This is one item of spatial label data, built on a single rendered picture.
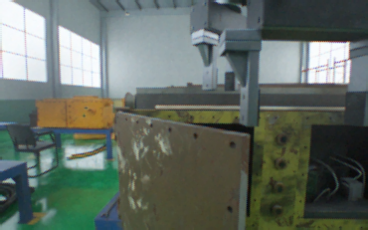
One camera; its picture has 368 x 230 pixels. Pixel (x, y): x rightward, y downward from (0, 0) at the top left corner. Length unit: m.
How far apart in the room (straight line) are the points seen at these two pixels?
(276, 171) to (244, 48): 0.79
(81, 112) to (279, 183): 3.83
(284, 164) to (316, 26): 0.76
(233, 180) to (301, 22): 0.27
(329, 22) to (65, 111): 4.36
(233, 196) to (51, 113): 4.42
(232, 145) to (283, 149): 0.58
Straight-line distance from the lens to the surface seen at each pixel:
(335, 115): 1.01
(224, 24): 0.37
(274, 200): 1.01
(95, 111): 4.04
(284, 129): 0.91
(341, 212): 1.19
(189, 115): 0.82
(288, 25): 0.22
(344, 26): 0.25
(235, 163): 0.36
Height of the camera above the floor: 1.29
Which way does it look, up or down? 6 degrees down
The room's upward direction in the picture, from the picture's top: straight up
